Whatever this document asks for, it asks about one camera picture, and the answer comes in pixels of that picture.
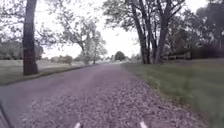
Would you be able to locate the robot's own part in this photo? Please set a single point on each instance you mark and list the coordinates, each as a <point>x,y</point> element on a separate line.
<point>77,125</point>

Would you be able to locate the pale wooden rail fence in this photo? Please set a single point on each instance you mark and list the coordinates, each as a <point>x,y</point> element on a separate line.
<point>176,56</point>

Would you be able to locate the row of dark trees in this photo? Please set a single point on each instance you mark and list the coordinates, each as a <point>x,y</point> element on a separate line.
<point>206,46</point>

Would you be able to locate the small round dark tree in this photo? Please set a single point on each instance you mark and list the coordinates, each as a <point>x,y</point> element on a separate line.
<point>119,56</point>

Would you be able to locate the low bush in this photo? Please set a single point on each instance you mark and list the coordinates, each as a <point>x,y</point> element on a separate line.
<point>63,60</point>

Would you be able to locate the large forked dark tree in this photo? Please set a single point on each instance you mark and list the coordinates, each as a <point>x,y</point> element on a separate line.
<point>144,50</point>

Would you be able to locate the wide green grass verge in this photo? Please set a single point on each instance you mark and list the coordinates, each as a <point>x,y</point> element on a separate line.
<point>190,83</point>

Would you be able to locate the leaf-strewn grey asphalt path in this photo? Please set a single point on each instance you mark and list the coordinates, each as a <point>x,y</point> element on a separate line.
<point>100,96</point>

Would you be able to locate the tall tree with dark trunk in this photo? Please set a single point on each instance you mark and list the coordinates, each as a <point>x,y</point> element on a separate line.
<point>29,50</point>

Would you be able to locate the grass field with dark edge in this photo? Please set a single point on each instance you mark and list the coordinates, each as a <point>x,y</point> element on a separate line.
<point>13,71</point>

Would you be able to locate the small sparse leafy tree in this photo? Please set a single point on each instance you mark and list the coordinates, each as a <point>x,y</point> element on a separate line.
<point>86,57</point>

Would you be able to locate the dark tree line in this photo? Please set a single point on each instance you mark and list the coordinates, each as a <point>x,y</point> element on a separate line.
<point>10,51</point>

